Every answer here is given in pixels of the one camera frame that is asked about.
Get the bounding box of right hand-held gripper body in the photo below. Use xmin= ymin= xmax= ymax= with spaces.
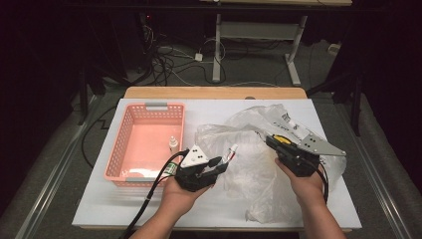
xmin=278 ymin=130 xmax=347 ymax=178

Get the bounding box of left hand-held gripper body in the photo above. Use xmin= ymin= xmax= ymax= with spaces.
xmin=174 ymin=143 xmax=219 ymax=193

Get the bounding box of white ointment tube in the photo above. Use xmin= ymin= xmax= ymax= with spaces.
xmin=221 ymin=143 xmax=240 ymax=164

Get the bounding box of clear plastic bag yellow smiley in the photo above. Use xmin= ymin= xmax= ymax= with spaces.
xmin=193 ymin=103 xmax=348 ymax=225

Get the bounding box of small white dropper bottle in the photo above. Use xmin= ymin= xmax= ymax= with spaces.
xmin=168 ymin=135 xmax=180 ymax=156

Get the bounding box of pink perforated plastic basket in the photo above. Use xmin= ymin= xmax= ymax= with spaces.
xmin=104 ymin=102 xmax=186 ymax=188

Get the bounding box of person's right hand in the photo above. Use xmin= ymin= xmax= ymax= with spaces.
xmin=274 ymin=157 xmax=328 ymax=207

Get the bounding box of person's left hand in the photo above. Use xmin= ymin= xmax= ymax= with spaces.
xmin=159 ymin=174 xmax=216 ymax=217

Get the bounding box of small green label bottle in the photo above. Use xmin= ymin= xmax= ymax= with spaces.
xmin=163 ymin=161 xmax=179 ymax=176

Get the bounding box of black stand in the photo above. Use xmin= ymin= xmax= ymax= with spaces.
xmin=307 ymin=71 xmax=364 ymax=137
xmin=78 ymin=63 xmax=101 ymax=126

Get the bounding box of white floor box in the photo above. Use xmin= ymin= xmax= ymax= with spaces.
xmin=327 ymin=42 xmax=343 ymax=57

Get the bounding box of desk with white metal legs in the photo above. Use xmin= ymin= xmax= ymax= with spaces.
xmin=198 ymin=0 xmax=353 ymax=87

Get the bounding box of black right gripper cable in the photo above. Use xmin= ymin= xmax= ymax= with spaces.
xmin=316 ymin=161 xmax=330 ymax=204

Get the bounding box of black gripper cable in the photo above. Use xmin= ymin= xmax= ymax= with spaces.
xmin=316 ymin=161 xmax=330 ymax=204
xmin=118 ymin=148 xmax=190 ymax=239

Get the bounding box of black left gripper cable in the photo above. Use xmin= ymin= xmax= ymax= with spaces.
xmin=118 ymin=148 xmax=190 ymax=239

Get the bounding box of metal floor rail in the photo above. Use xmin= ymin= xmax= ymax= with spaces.
xmin=332 ymin=99 xmax=414 ymax=239
xmin=14 ymin=96 xmax=101 ymax=239

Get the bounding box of tangle of floor cables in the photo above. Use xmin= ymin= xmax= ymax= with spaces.
xmin=140 ymin=24 xmax=230 ymax=88

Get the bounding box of black floor cable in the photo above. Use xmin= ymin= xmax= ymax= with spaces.
xmin=81 ymin=105 xmax=118 ymax=169

